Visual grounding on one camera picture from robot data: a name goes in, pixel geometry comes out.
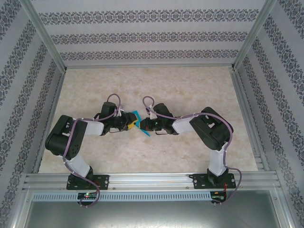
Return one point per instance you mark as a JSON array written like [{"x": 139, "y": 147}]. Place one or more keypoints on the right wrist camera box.
[{"x": 150, "y": 115}]

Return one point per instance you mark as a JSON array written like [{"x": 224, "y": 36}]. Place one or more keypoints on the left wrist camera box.
[{"x": 122, "y": 113}]

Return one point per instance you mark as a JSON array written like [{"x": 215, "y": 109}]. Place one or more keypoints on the aluminium frame post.
[
  {"x": 254, "y": 33},
  {"x": 45, "y": 35}
]

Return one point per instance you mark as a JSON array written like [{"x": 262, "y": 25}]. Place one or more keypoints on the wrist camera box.
[
  {"x": 122, "y": 113},
  {"x": 150, "y": 115}
]

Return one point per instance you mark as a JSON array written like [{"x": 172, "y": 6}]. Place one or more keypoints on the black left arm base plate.
[{"x": 104, "y": 181}]

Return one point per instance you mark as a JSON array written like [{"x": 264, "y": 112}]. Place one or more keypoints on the aluminium mounting rail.
[{"x": 152, "y": 180}]

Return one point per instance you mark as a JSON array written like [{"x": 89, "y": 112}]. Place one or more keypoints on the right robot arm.
[{"x": 209, "y": 130}]

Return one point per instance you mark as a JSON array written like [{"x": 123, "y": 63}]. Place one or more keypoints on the grey metal sheet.
[{"x": 152, "y": 215}]

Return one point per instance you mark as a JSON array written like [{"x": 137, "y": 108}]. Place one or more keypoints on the circuit board with green light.
[{"x": 87, "y": 195}]

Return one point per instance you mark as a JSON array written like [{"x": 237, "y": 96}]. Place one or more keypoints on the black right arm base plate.
[{"x": 198, "y": 181}]

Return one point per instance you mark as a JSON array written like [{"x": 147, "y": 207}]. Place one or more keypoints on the blue square paper sheet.
[{"x": 145, "y": 132}]

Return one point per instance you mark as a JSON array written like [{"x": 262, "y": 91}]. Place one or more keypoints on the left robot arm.
[{"x": 61, "y": 140}]

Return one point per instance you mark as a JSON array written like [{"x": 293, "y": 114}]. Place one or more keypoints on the small circuit board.
[{"x": 218, "y": 197}]

